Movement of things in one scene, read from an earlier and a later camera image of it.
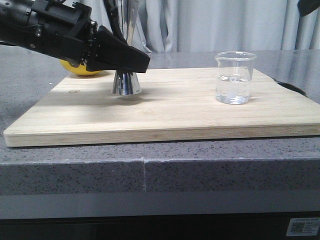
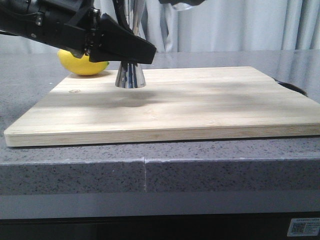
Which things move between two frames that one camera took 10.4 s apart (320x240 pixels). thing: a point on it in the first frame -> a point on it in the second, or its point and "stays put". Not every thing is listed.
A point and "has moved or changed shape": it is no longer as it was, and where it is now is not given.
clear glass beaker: (233, 77) -> (181, 6)
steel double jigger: (134, 17) has moved or changed shape
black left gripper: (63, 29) -> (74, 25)
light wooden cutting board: (174, 104) stays put
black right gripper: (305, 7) -> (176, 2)
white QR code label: (304, 226) stays put
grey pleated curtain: (203, 26) stays put
